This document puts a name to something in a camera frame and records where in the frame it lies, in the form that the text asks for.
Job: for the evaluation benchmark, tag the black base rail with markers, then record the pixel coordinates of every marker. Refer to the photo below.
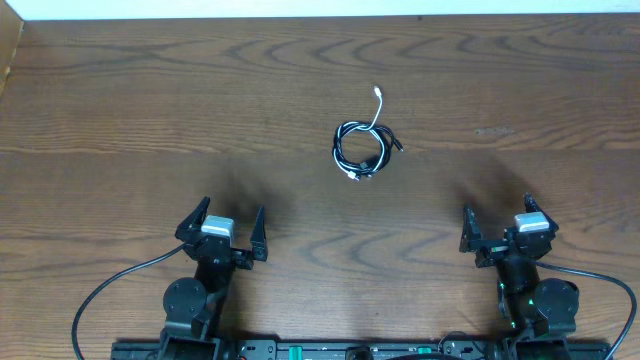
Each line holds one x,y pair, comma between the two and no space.
456,348

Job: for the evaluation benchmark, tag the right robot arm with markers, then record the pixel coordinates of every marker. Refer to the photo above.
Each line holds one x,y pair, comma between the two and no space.
541,312

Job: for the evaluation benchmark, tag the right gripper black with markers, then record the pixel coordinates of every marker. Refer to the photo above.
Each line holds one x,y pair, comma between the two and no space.
509,246

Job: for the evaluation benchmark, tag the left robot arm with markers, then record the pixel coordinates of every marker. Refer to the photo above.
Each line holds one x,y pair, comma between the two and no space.
194,305

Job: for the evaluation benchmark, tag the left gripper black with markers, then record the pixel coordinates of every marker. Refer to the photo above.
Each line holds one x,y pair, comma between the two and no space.
220,250

